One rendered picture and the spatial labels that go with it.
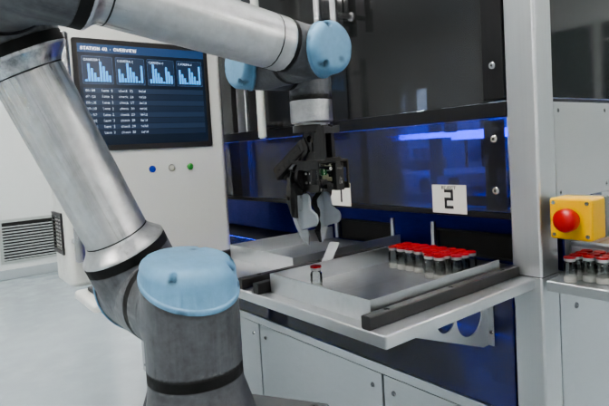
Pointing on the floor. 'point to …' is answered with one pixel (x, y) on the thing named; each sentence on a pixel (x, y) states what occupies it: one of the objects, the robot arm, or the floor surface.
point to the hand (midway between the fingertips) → (311, 236)
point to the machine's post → (532, 172)
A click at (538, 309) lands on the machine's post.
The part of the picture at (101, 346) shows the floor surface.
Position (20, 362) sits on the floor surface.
